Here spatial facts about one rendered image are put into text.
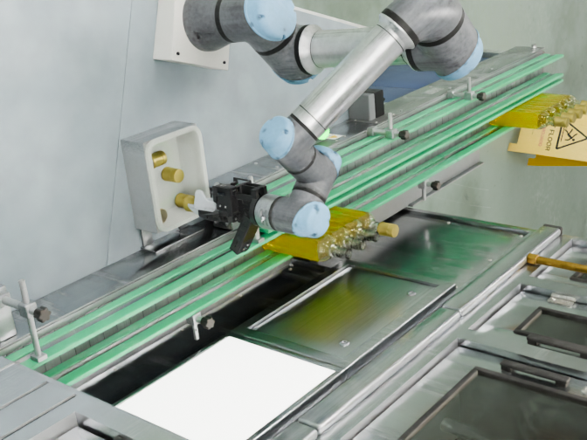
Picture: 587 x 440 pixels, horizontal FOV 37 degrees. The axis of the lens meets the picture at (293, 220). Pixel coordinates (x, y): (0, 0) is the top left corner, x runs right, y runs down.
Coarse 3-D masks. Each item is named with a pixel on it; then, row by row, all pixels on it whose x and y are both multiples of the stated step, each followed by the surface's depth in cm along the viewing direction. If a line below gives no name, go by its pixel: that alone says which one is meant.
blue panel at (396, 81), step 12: (480, 60) 340; (384, 72) 336; (396, 72) 334; (408, 72) 332; (420, 72) 330; (432, 72) 328; (372, 84) 320; (384, 84) 318; (396, 84) 316; (408, 84) 314; (420, 84) 312; (384, 96) 301; (396, 96) 299
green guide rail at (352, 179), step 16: (528, 80) 332; (544, 80) 330; (512, 96) 313; (480, 112) 298; (448, 128) 283; (464, 128) 283; (416, 144) 271; (432, 144) 269; (384, 160) 259; (400, 160) 257; (352, 176) 247; (368, 176) 245; (336, 192) 235
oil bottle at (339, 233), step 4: (332, 224) 223; (328, 228) 221; (332, 228) 221; (336, 228) 220; (340, 228) 220; (344, 228) 220; (328, 232) 219; (332, 232) 218; (336, 232) 218; (340, 232) 218; (344, 232) 219; (348, 232) 220; (332, 236) 218; (336, 236) 217; (340, 236) 218; (344, 236) 218; (336, 240) 218; (340, 240) 218; (336, 244) 218; (340, 244) 218
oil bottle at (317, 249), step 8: (272, 240) 223; (280, 240) 221; (288, 240) 220; (296, 240) 218; (304, 240) 216; (312, 240) 215; (320, 240) 214; (328, 240) 215; (264, 248) 226; (272, 248) 224; (280, 248) 222; (288, 248) 221; (296, 248) 219; (304, 248) 217; (312, 248) 215; (320, 248) 214; (328, 248) 214; (296, 256) 220; (304, 256) 218; (312, 256) 216; (320, 256) 215; (328, 256) 214
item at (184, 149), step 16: (192, 128) 207; (160, 144) 209; (176, 144) 213; (192, 144) 211; (176, 160) 214; (192, 160) 213; (160, 176) 211; (192, 176) 215; (160, 192) 212; (176, 192) 216; (192, 192) 216; (208, 192) 214; (160, 208) 212; (176, 208) 216; (160, 224) 204; (176, 224) 208
